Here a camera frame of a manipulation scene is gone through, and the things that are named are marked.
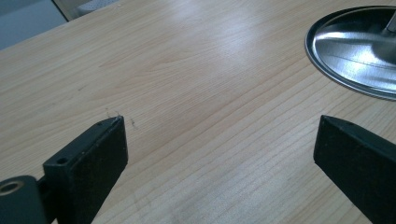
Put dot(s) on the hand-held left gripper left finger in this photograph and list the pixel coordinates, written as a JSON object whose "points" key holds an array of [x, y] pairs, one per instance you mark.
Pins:
{"points": [[85, 168]]}

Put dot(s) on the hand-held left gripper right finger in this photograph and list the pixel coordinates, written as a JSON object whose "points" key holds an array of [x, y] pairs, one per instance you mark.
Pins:
{"points": [[358, 161]]}

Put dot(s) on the round metal stand base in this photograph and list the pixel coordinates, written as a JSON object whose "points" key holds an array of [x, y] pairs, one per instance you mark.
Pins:
{"points": [[355, 53]]}

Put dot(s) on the grey chair seat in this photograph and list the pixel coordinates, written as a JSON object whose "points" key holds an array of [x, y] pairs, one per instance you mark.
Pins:
{"points": [[93, 6]]}

